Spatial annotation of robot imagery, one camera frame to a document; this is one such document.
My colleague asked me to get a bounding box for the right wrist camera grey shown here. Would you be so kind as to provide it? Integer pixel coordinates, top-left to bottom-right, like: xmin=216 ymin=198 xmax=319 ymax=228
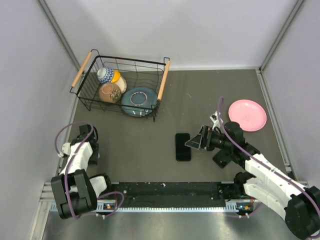
xmin=209 ymin=111 xmax=221 ymax=129

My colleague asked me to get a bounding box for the blue smartphone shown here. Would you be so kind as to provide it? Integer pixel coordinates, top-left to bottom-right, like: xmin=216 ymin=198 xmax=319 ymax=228
xmin=175 ymin=132 xmax=192 ymax=162

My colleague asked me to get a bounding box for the grey slotted cable duct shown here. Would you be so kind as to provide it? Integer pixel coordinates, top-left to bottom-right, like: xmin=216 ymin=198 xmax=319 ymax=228
xmin=49 ymin=202 xmax=239 ymax=213

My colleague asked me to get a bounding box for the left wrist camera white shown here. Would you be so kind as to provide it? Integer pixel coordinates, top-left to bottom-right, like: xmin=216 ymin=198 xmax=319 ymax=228
xmin=57 ymin=142 xmax=71 ymax=158

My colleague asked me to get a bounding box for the dark teal plate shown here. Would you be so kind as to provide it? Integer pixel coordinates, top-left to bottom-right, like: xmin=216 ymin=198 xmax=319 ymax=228
xmin=120 ymin=86 xmax=157 ymax=117

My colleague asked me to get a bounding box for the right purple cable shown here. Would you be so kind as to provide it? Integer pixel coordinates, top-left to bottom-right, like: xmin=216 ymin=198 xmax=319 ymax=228
xmin=217 ymin=96 xmax=320 ymax=237

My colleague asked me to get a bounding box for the beige bowl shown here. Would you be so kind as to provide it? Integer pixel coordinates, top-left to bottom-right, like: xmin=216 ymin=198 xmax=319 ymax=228
xmin=115 ymin=76 xmax=127 ymax=94

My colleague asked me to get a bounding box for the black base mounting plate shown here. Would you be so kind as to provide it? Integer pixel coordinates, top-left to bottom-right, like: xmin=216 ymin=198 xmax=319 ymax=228
xmin=98 ymin=181 xmax=255 ymax=208

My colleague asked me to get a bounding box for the black smartphone face down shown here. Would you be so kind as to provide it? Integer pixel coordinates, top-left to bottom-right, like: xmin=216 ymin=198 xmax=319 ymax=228
xmin=212 ymin=149 xmax=234 ymax=169

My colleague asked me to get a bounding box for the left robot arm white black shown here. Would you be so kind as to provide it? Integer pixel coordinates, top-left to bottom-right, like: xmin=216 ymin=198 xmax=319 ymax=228
xmin=50 ymin=121 xmax=114 ymax=219

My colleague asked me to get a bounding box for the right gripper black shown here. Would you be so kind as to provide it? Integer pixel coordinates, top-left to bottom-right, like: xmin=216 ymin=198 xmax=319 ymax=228
xmin=186 ymin=125 xmax=233 ymax=151

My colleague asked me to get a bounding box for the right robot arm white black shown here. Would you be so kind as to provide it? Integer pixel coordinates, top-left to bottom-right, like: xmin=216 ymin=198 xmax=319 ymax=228
xmin=185 ymin=121 xmax=320 ymax=240

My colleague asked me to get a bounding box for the pink plate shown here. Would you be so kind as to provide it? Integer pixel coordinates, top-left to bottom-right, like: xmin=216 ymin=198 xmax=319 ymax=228
xmin=228 ymin=99 xmax=267 ymax=132

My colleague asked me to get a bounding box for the black wire dish basket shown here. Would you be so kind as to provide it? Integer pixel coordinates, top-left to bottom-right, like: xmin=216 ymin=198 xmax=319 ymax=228
xmin=69 ymin=49 xmax=171 ymax=119

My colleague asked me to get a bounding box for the brown ceramic bowl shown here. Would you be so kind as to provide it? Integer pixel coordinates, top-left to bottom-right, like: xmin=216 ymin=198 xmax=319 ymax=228
xmin=99 ymin=82 xmax=122 ymax=103

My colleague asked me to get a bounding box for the yellow bowl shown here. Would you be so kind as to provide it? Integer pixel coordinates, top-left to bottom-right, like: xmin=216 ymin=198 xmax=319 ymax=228
xmin=111 ymin=70 xmax=121 ymax=83

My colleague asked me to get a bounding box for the blue white patterned bowl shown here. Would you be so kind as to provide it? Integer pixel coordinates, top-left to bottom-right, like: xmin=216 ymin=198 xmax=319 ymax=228
xmin=97 ymin=66 xmax=115 ymax=84

